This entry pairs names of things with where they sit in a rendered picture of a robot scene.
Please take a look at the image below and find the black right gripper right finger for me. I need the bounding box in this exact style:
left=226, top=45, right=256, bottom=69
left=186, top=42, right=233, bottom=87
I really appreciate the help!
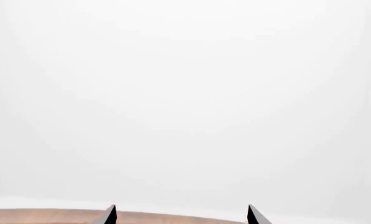
left=247, top=203, right=273, bottom=224

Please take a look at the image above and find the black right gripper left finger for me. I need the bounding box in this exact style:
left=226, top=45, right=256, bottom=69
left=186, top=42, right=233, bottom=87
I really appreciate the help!
left=95, top=203, right=117, bottom=224

